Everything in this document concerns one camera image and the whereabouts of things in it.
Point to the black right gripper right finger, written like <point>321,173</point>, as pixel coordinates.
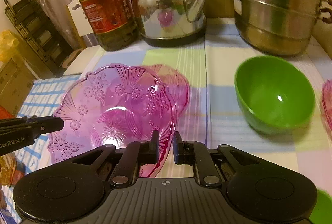
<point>196,155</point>

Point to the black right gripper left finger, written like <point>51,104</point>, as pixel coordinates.
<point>136,153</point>

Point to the pink transparent floral plate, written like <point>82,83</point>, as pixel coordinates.
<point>117,104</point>

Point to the green plastic bowl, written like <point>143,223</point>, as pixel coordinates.
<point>322,212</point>
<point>274,96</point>

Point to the checked pastel tablecloth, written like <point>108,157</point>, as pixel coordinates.
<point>213,115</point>

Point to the blue white checked cloth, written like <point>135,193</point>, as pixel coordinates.
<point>42,100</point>

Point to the yellow plastic bag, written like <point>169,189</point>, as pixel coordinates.
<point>8,45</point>

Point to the black folding rack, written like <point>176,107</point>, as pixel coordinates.
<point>38,31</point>

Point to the cooking oil bottle red label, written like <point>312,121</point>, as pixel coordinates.
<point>112,22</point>

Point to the steel kettle black handle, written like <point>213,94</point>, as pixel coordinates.
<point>169,23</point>

